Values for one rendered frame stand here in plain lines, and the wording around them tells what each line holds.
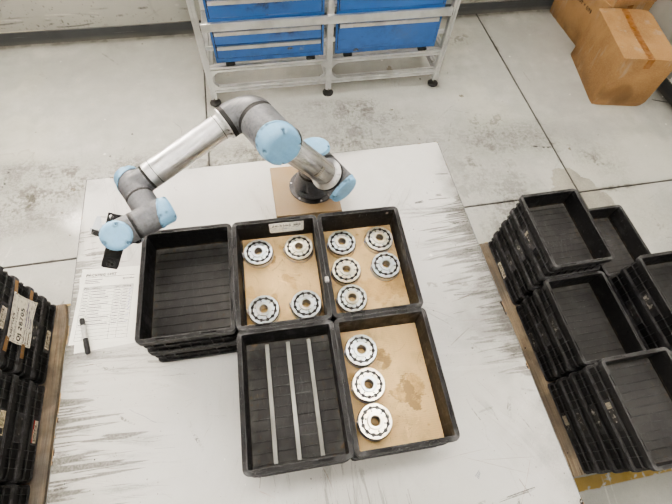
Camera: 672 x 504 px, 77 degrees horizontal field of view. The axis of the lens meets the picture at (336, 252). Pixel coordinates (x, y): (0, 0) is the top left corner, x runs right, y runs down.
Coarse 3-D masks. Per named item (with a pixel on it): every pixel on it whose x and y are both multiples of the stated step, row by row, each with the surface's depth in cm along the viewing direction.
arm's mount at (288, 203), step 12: (276, 168) 178; (288, 168) 179; (276, 180) 175; (288, 180) 175; (276, 192) 171; (288, 192) 172; (276, 204) 168; (288, 204) 168; (300, 204) 169; (312, 204) 169; (324, 204) 170; (336, 204) 170; (276, 216) 176; (288, 216) 166
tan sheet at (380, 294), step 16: (352, 256) 155; (368, 256) 155; (368, 272) 152; (400, 272) 153; (336, 288) 148; (368, 288) 149; (384, 288) 149; (400, 288) 149; (336, 304) 145; (368, 304) 146; (384, 304) 146; (400, 304) 146
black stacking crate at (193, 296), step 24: (168, 240) 149; (192, 240) 151; (216, 240) 154; (168, 264) 150; (192, 264) 150; (216, 264) 151; (144, 288) 136; (168, 288) 145; (192, 288) 146; (216, 288) 146; (144, 312) 133; (168, 312) 141; (192, 312) 142; (216, 312) 142; (144, 336) 131
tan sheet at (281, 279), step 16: (272, 240) 157; (256, 272) 150; (272, 272) 150; (288, 272) 150; (304, 272) 151; (256, 288) 147; (272, 288) 147; (288, 288) 147; (304, 288) 148; (320, 288) 148; (288, 304) 144; (304, 304) 145
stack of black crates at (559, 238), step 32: (544, 192) 204; (576, 192) 205; (512, 224) 214; (544, 224) 208; (576, 224) 207; (512, 256) 218; (544, 256) 192; (576, 256) 199; (608, 256) 190; (512, 288) 221
